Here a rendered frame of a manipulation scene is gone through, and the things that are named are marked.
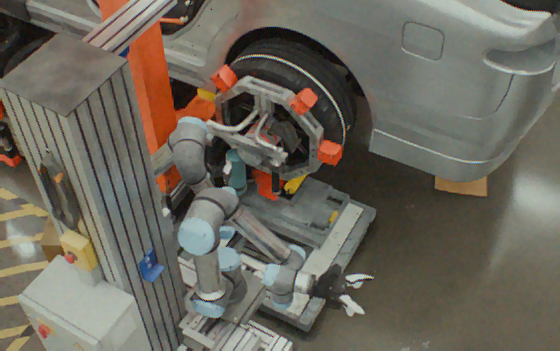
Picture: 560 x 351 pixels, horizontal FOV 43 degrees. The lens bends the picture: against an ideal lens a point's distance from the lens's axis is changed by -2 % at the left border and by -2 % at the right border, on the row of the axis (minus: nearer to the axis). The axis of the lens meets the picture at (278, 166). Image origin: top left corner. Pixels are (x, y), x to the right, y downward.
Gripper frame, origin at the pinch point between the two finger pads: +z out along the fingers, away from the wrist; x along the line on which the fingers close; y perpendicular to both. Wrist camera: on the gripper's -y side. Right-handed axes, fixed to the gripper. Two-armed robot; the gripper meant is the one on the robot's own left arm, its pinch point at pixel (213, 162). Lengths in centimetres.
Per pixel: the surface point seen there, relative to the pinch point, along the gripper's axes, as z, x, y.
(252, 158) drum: -3.4, 17.4, -0.4
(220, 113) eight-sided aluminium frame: 25.0, 9.4, -4.5
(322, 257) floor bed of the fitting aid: -15, 49, 75
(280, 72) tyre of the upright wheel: 12, 36, -34
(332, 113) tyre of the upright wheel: -4, 55, -19
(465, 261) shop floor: -36, 124, 83
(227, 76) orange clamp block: 24.5, 14.3, -26.8
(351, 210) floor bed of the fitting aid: 10, 74, 75
